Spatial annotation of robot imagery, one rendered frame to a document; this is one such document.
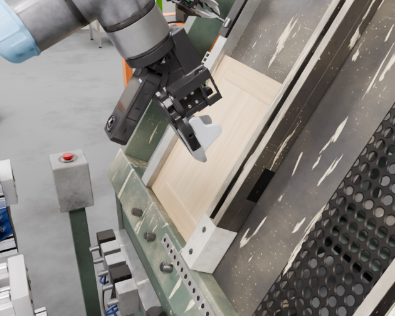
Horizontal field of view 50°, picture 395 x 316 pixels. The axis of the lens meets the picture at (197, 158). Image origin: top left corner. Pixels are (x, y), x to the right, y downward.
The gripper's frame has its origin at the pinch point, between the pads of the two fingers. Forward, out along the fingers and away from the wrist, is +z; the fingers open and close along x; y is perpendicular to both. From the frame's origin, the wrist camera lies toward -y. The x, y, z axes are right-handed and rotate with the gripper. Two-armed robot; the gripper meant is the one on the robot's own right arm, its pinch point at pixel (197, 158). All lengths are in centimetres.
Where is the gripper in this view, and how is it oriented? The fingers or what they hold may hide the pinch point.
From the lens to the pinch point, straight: 67.6
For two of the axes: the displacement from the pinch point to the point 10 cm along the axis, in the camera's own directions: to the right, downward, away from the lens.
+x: -4.1, -4.3, 8.0
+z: 4.2, 6.9, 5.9
